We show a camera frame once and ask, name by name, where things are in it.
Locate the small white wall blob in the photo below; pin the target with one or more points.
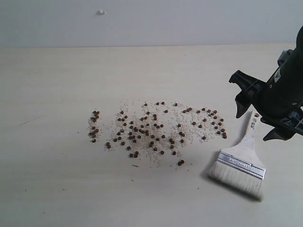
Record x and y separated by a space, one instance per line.
100 12

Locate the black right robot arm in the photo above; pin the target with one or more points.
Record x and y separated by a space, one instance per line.
294 55

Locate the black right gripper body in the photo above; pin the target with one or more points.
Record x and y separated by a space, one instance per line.
279 100

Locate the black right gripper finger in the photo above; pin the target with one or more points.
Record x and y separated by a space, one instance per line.
279 134
243 101

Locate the scattered rice and brown pellets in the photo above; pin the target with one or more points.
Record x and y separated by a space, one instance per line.
155 130

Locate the wide white bristle paint brush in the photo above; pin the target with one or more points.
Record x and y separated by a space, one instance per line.
238 166

